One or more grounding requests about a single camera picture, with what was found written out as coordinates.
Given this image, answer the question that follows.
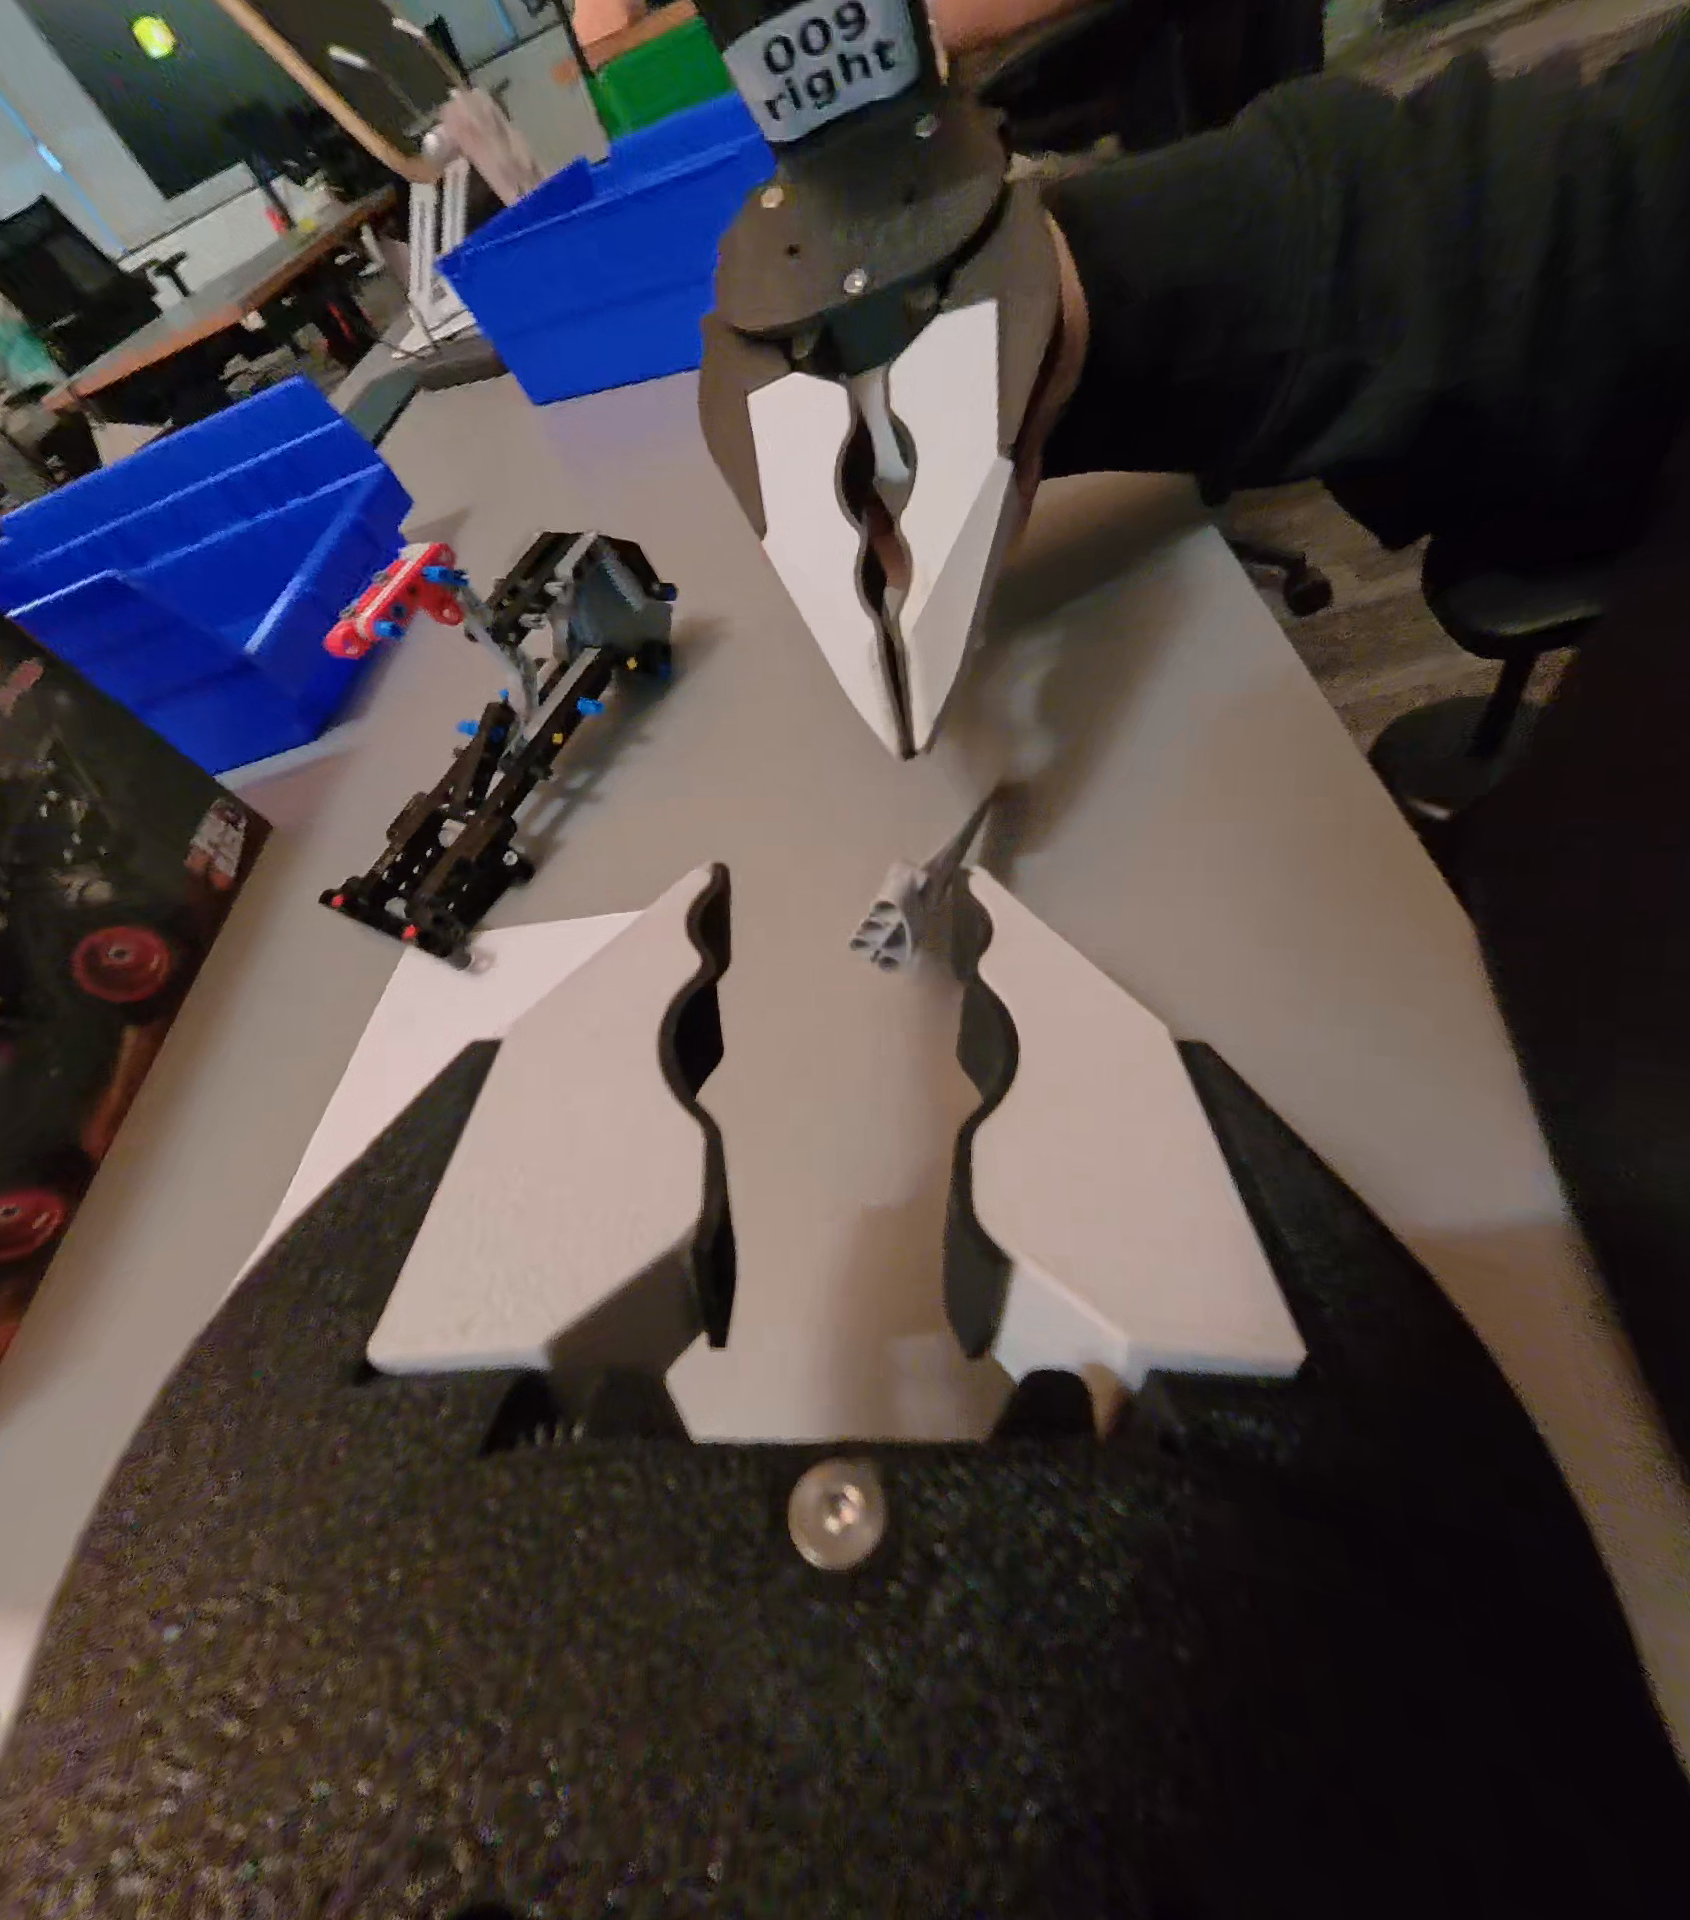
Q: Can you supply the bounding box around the black toy brick chassis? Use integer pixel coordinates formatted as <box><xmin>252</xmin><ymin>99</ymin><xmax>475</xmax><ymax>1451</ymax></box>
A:
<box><xmin>321</xmin><ymin>531</ymin><xmax>681</xmax><ymax>962</ymax></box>

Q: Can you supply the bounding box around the green plastic bin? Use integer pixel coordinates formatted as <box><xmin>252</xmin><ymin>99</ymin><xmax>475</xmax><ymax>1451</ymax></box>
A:
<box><xmin>586</xmin><ymin>11</ymin><xmax>746</xmax><ymax>143</ymax></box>

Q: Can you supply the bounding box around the white metal frame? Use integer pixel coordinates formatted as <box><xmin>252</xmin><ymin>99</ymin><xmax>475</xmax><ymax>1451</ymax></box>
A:
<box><xmin>402</xmin><ymin>90</ymin><xmax>549</xmax><ymax>361</ymax></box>

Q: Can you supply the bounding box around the person's right forearm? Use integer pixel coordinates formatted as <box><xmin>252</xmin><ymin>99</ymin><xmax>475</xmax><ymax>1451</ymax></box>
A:
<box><xmin>1040</xmin><ymin>43</ymin><xmax>1690</xmax><ymax>558</ymax></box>

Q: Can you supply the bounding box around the person's right hand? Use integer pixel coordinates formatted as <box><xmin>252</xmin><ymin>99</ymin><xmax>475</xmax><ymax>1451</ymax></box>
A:
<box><xmin>1059</xmin><ymin>245</ymin><xmax>1097</xmax><ymax>429</ymax></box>

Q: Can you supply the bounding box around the blue plastic bin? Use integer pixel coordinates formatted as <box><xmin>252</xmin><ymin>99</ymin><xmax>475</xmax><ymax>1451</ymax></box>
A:
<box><xmin>0</xmin><ymin>374</ymin><xmax>413</xmax><ymax>773</ymax></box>
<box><xmin>436</xmin><ymin>112</ymin><xmax>789</xmax><ymax>407</ymax></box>

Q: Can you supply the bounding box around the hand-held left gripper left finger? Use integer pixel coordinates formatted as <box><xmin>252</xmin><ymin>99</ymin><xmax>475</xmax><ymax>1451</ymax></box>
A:
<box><xmin>365</xmin><ymin>863</ymin><xmax>736</xmax><ymax>1375</ymax></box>

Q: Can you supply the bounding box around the black office chair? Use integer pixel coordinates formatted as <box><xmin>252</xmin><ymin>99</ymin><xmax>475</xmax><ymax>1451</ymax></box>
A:
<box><xmin>0</xmin><ymin>194</ymin><xmax>165</xmax><ymax>378</ymax></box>
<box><xmin>1362</xmin><ymin>562</ymin><xmax>1612</xmax><ymax>828</ymax></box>

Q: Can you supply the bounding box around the black office chair base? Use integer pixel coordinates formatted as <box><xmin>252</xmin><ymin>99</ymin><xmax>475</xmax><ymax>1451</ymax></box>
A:
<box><xmin>1227</xmin><ymin>531</ymin><xmax>1335</xmax><ymax>617</ymax></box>

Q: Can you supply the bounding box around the wooden desk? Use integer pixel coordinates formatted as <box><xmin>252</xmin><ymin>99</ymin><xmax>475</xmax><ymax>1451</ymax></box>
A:
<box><xmin>43</xmin><ymin>185</ymin><xmax>399</xmax><ymax>429</ymax></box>

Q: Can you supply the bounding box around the grey toy axle piece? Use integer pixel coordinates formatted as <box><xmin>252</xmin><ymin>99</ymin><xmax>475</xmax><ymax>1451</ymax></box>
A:
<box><xmin>848</xmin><ymin>786</ymin><xmax>1004</xmax><ymax>969</ymax></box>

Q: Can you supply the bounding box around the toy set box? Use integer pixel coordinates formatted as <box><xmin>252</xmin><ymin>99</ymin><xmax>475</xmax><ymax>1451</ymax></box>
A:
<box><xmin>0</xmin><ymin>546</ymin><xmax>274</xmax><ymax>1480</ymax></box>

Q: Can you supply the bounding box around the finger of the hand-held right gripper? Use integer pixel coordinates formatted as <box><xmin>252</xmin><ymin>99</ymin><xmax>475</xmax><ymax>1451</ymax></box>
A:
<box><xmin>874</xmin><ymin>299</ymin><xmax>1028</xmax><ymax>760</ymax></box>
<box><xmin>752</xmin><ymin>371</ymin><xmax>922</xmax><ymax>760</ymax></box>

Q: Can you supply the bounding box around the white paper sheet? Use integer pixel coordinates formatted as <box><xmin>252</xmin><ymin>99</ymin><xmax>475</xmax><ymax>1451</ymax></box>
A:
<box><xmin>272</xmin><ymin>905</ymin><xmax>652</xmax><ymax>1247</ymax></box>

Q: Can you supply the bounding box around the person's dark clothing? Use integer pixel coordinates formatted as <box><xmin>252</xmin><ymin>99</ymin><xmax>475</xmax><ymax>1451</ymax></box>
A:
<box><xmin>1445</xmin><ymin>299</ymin><xmax>1690</xmax><ymax>1920</ymax></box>

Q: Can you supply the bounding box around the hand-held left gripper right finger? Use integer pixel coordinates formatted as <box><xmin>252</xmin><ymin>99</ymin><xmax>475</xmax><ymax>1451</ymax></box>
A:
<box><xmin>943</xmin><ymin>866</ymin><xmax>1311</xmax><ymax>1375</ymax></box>

